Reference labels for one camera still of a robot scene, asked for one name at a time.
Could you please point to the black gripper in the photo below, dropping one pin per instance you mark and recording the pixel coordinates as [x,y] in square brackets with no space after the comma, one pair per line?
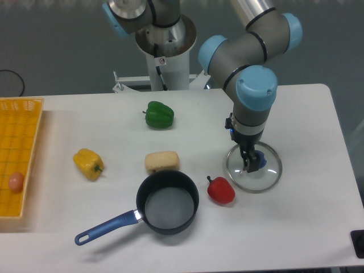
[251,160]

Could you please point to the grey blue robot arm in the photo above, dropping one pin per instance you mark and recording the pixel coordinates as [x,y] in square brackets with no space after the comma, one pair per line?
[238,66]

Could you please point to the beige bread loaf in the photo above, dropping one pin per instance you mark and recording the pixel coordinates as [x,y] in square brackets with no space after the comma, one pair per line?
[160,161]

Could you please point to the glass pot lid blue knob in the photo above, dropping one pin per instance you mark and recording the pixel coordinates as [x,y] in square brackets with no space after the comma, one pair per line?
[265,178]

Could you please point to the red bell pepper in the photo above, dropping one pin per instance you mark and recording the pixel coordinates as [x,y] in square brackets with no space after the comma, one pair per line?
[220,190]

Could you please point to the green bell pepper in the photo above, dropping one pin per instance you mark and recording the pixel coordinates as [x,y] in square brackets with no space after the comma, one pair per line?
[158,115]

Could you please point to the black table socket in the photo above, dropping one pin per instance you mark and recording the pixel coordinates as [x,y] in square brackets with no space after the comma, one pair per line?
[357,240]

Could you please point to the yellow bell pepper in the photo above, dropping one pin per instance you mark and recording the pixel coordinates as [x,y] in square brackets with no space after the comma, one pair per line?
[89,163]

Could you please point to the yellow plastic basket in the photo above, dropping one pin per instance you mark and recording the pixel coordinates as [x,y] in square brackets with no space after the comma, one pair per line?
[20,122]

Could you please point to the brown egg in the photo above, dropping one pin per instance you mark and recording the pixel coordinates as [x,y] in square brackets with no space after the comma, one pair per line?
[16,182]

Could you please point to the black saucepan blue handle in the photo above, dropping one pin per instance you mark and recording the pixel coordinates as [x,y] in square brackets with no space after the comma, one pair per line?
[166,201]

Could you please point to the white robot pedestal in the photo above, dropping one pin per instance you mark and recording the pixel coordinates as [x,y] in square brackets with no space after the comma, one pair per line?
[167,57]

